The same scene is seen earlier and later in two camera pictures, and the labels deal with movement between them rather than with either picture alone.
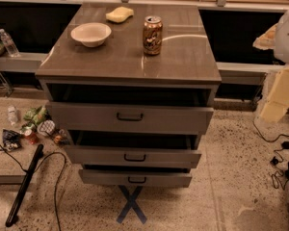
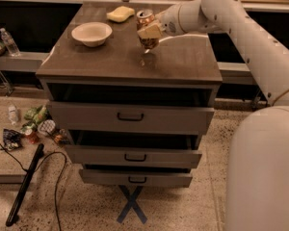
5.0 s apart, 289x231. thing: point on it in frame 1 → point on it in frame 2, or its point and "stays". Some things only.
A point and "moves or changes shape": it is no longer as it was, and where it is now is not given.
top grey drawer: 133,118 stays
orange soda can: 152,35 moves or changes shape
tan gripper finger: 267,40 → 168,20
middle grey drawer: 93,157 stays
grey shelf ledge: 27,61 stays
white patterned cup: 46,127 stays
